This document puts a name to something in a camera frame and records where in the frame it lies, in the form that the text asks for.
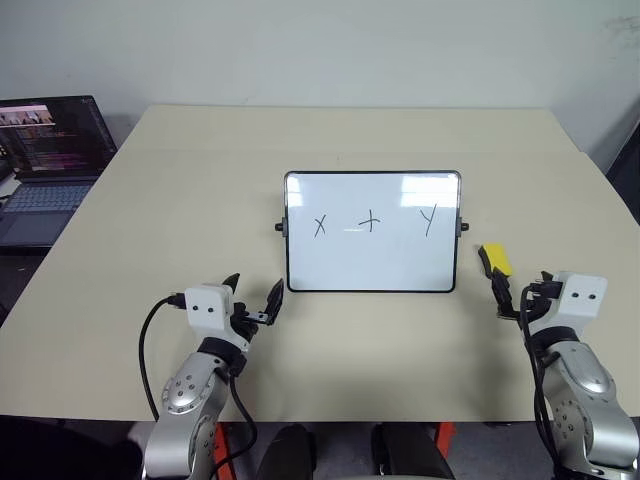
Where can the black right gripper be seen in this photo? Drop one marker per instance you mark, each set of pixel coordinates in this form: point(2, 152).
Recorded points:
point(545, 292)

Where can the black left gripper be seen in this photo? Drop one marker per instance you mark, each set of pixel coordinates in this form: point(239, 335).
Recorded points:
point(242, 322)

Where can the yellow whiteboard eraser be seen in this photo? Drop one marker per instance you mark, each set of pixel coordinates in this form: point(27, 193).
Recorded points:
point(497, 257)

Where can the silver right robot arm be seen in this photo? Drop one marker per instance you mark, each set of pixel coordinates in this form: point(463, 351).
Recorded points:
point(595, 380)

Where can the black-framed whiteboard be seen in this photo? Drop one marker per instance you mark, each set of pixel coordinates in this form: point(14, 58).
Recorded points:
point(370, 250)

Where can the black panel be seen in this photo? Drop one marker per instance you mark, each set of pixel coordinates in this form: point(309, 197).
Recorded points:
point(625, 185)

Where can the dark rounded shape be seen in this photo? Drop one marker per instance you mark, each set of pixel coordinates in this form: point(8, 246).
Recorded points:
point(405, 455)
point(290, 455)

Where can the grey open laptop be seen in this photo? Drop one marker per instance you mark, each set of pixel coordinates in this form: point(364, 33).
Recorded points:
point(45, 165)

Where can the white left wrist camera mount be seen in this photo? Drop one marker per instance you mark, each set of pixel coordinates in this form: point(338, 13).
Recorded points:
point(207, 310)

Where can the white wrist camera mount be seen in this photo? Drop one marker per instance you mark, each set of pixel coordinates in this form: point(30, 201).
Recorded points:
point(207, 310)
point(580, 295)

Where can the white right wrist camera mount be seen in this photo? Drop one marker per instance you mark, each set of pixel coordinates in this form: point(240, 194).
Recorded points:
point(580, 295)

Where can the orange frame leg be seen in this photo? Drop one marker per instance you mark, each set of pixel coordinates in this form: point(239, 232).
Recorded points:
point(225, 450)
point(445, 435)

